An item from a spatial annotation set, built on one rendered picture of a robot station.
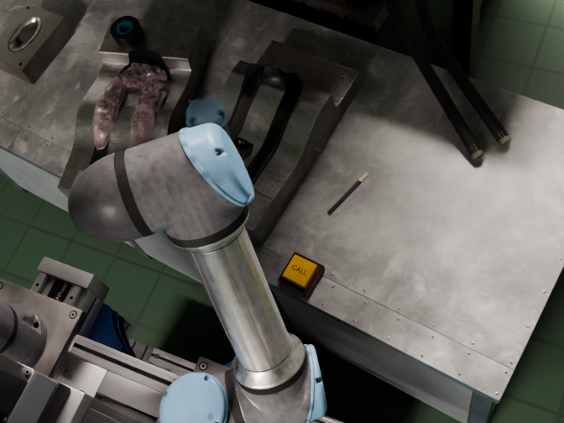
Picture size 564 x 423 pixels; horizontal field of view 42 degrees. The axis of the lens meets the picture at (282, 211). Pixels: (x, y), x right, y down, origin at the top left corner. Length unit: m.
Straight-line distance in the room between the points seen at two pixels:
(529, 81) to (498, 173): 1.16
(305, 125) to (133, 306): 1.20
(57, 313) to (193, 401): 0.50
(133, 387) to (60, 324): 0.20
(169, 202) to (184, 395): 0.38
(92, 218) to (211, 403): 0.38
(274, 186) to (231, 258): 0.74
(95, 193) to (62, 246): 1.99
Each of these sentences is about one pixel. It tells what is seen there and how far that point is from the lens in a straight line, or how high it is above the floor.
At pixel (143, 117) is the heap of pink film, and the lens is 1.90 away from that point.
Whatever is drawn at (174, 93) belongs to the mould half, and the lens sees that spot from 1.95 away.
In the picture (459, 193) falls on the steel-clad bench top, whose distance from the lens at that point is 1.77.
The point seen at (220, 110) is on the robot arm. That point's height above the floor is 1.29.
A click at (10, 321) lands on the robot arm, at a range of 1.50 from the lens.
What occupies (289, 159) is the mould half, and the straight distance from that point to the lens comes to 1.76.
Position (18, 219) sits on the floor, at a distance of 3.08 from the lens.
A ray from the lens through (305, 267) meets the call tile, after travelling 1.68.
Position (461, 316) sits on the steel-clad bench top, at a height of 0.80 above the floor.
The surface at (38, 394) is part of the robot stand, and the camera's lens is 1.22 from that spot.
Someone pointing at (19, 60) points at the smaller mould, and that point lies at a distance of 2.24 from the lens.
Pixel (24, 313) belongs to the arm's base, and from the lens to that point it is 1.57.
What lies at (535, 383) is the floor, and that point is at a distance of 2.46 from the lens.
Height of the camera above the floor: 2.38
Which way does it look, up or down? 62 degrees down
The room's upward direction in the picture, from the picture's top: 23 degrees counter-clockwise
